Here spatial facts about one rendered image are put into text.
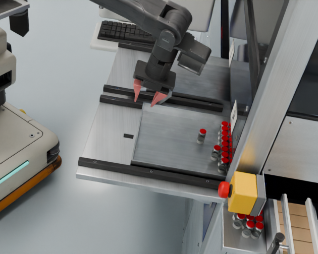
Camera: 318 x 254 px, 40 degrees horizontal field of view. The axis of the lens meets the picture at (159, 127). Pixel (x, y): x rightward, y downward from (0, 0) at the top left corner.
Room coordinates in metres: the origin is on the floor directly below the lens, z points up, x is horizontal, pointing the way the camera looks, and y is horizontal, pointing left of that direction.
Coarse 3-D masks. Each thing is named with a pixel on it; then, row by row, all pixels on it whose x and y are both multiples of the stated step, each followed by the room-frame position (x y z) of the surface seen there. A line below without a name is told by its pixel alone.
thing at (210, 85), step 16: (176, 64) 1.39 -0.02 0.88; (208, 64) 1.43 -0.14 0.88; (224, 64) 1.43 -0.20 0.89; (176, 80) 1.29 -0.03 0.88; (192, 80) 1.30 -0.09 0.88; (208, 80) 1.32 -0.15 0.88; (224, 80) 1.34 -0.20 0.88; (176, 96) 1.17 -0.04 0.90; (192, 96) 1.17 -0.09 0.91; (208, 96) 1.23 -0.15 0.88; (224, 96) 1.24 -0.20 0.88
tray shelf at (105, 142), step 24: (120, 48) 1.43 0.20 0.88; (120, 72) 1.28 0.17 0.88; (120, 96) 1.14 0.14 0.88; (96, 120) 1.00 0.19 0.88; (120, 120) 1.02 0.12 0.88; (96, 144) 0.90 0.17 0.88; (120, 144) 0.92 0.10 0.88; (168, 192) 0.78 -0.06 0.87; (192, 192) 0.79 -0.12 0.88; (216, 192) 0.81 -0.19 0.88
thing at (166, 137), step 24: (144, 120) 1.04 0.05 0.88; (168, 120) 1.06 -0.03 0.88; (192, 120) 1.08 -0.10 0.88; (216, 120) 1.09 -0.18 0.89; (144, 144) 0.94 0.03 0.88; (168, 144) 0.96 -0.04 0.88; (192, 144) 0.97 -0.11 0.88; (216, 144) 0.99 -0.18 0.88; (168, 168) 0.83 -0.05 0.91; (192, 168) 0.88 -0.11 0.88; (216, 168) 0.89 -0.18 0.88
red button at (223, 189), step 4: (220, 184) 0.72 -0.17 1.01; (224, 184) 0.71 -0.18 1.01; (228, 184) 0.72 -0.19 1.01; (220, 188) 0.71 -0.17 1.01; (224, 188) 0.70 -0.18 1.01; (228, 188) 0.71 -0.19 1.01; (220, 192) 0.70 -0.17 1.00; (224, 192) 0.70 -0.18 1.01; (228, 192) 0.70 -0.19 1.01; (220, 196) 0.70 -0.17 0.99; (224, 196) 0.70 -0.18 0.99
